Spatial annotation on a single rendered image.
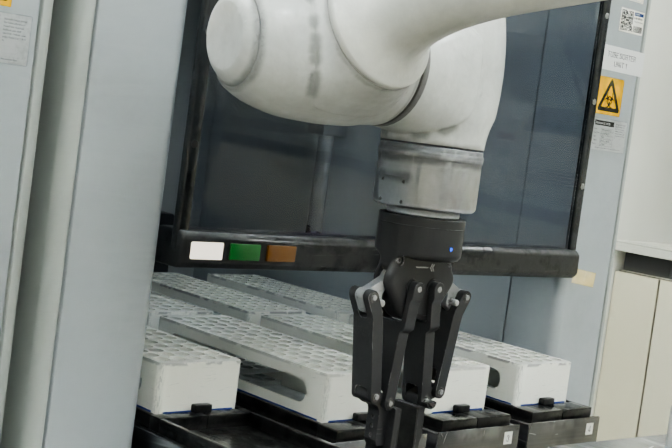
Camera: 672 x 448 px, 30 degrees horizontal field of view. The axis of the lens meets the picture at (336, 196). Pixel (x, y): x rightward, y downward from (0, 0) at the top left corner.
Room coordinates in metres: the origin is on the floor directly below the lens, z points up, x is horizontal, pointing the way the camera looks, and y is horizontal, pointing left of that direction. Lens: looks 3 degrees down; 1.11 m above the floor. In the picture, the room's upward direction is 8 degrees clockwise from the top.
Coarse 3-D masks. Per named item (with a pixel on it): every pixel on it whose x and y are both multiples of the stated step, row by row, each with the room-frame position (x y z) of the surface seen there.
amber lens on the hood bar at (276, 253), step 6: (270, 246) 1.20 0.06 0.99; (276, 246) 1.20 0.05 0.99; (282, 246) 1.21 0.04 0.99; (288, 246) 1.21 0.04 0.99; (294, 246) 1.22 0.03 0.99; (270, 252) 1.20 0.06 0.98; (276, 252) 1.20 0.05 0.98; (282, 252) 1.21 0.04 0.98; (288, 252) 1.21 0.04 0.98; (294, 252) 1.22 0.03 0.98; (270, 258) 1.20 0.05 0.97; (276, 258) 1.20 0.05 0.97; (282, 258) 1.21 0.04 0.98; (288, 258) 1.21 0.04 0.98; (294, 258) 1.22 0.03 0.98
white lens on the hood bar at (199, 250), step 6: (192, 246) 1.13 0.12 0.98; (198, 246) 1.14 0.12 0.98; (204, 246) 1.14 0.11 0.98; (210, 246) 1.15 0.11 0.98; (216, 246) 1.15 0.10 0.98; (222, 246) 1.16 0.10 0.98; (192, 252) 1.13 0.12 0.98; (198, 252) 1.14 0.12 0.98; (204, 252) 1.14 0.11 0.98; (210, 252) 1.15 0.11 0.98; (216, 252) 1.15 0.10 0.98; (222, 252) 1.16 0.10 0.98; (192, 258) 1.13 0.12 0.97; (198, 258) 1.14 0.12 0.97; (204, 258) 1.14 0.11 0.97; (210, 258) 1.15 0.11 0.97; (216, 258) 1.15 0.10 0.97
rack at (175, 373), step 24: (168, 336) 1.32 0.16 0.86; (144, 360) 1.19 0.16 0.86; (168, 360) 1.20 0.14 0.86; (192, 360) 1.21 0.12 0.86; (216, 360) 1.22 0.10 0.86; (240, 360) 1.24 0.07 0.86; (144, 384) 1.19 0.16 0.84; (168, 384) 1.18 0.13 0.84; (192, 384) 1.20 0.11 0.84; (216, 384) 1.22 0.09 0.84; (168, 408) 1.18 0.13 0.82
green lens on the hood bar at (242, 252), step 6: (234, 246) 1.17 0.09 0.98; (240, 246) 1.17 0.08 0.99; (246, 246) 1.18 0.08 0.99; (252, 246) 1.18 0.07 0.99; (258, 246) 1.19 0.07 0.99; (234, 252) 1.17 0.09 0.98; (240, 252) 1.17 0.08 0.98; (246, 252) 1.18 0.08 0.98; (252, 252) 1.18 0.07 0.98; (258, 252) 1.19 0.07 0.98; (234, 258) 1.17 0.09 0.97; (240, 258) 1.17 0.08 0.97; (246, 258) 1.18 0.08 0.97; (252, 258) 1.18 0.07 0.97; (258, 258) 1.19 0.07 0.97
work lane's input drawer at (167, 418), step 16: (144, 416) 1.17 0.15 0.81; (160, 416) 1.16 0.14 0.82; (176, 416) 1.17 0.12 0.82; (192, 416) 1.18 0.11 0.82; (208, 416) 1.19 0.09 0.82; (224, 416) 1.21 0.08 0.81; (240, 416) 1.22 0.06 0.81; (256, 416) 1.22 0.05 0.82; (144, 432) 1.15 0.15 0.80; (160, 432) 1.15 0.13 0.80; (176, 432) 1.13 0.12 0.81; (192, 432) 1.12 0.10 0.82; (208, 432) 1.18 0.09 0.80; (224, 432) 1.19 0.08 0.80; (240, 432) 1.20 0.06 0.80; (256, 432) 1.21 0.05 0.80; (272, 432) 1.20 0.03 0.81; (288, 432) 1.18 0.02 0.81
